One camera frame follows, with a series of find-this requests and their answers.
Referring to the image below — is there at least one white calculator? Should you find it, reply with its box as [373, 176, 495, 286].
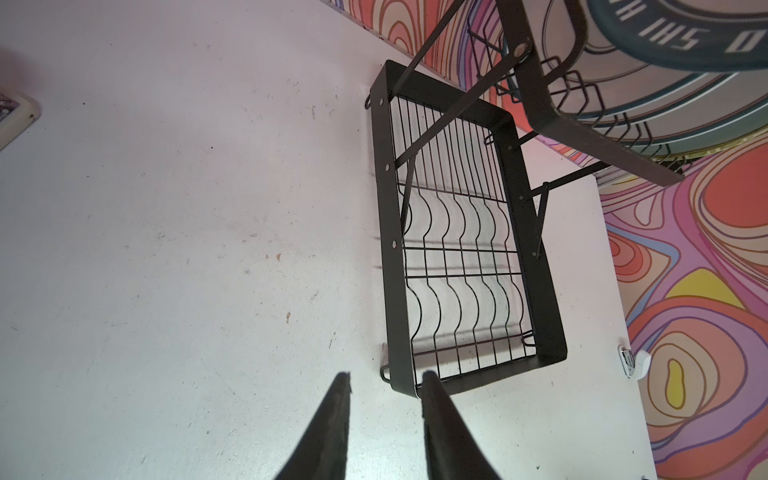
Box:
[0, 87, 41, 150]

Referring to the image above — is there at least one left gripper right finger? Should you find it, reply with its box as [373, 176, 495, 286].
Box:
[421, 371, 500, 479]

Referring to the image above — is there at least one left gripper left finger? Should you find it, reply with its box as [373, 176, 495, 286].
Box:
[276, 372, 351, 479]

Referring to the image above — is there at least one small white table clip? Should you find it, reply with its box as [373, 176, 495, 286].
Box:
[618, 345, 652, 381]

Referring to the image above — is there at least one white plate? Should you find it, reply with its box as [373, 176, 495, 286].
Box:
[549, 40, 767, 157]

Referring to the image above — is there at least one black wire dish rack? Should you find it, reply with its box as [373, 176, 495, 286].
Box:
[366, 1, 682, 397]

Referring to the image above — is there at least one black rimmed lettered plate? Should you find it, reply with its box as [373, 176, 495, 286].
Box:
[586, 0, 767, 73]

